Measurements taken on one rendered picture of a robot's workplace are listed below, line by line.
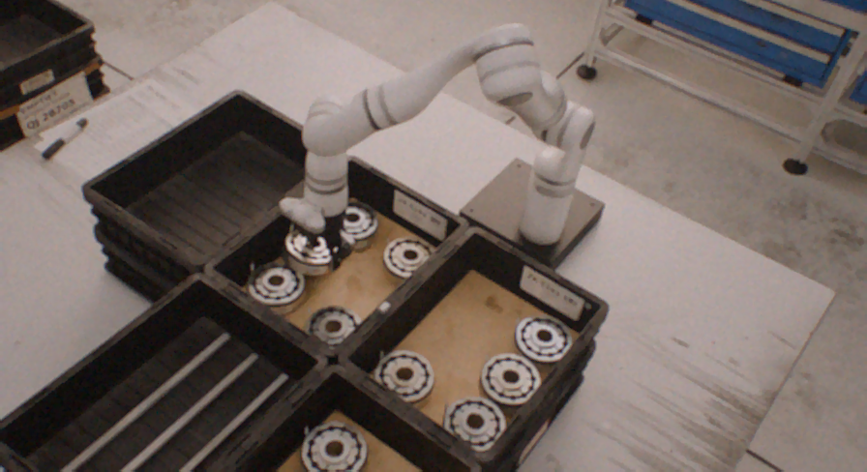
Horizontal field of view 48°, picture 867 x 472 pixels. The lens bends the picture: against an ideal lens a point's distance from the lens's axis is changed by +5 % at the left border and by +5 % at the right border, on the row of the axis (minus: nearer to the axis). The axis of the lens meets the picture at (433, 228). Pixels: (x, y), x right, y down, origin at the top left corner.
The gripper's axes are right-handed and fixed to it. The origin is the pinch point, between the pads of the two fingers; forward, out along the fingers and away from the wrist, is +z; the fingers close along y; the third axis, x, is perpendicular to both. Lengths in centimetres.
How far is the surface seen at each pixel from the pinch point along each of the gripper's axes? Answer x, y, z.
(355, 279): -2.5, -5.6, 4.2
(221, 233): 5.4, 21.4, 4.5
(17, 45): -30, 136, 37
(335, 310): 7.5, -9.2, 1.7
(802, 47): -196, -30, 37
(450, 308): -8.7, -23.4, 4.1
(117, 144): -7, 67, 17
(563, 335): -15.0, -43.6, 1.2
